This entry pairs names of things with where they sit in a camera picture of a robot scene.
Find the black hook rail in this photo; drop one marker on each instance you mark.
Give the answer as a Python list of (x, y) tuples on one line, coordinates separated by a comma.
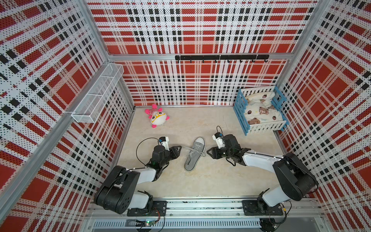
[(221, 57)]

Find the grey shoelace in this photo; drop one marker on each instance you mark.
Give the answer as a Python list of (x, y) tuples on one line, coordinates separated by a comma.
[(202, 154)]

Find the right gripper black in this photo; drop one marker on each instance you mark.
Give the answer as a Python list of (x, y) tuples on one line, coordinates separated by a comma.
[(215, 151)]

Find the white wire mesh basket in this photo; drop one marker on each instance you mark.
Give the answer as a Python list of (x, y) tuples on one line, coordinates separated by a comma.
[(103, 84)]

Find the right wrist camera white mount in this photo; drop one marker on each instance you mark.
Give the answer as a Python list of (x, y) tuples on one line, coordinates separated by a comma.
[(218, 138)]

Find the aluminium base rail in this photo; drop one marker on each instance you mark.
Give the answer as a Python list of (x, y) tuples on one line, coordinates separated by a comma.
[(210, 214)]

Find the blue white slatted crate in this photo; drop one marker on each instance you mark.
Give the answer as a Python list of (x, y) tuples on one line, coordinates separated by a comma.
[(241, 103)]

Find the white printed cloth bundle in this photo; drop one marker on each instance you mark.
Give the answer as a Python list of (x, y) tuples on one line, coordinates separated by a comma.
[(260, 109)]

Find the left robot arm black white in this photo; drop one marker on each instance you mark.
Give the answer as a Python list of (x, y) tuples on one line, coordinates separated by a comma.
[(118, 192)]

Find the white pink plush toy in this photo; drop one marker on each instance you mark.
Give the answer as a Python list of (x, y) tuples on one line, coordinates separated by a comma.
[(156, 115)]

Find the grey canvas sneaker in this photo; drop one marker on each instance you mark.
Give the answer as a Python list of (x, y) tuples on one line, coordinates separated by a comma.
[(193, 158)]

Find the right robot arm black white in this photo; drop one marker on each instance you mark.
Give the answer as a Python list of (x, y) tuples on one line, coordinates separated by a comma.
[(294, 178)]

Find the green circuit board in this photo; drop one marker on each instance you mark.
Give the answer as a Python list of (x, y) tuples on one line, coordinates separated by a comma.
[(147, 223)]

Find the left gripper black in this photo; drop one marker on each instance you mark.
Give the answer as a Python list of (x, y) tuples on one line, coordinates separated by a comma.
[(173, 150)]

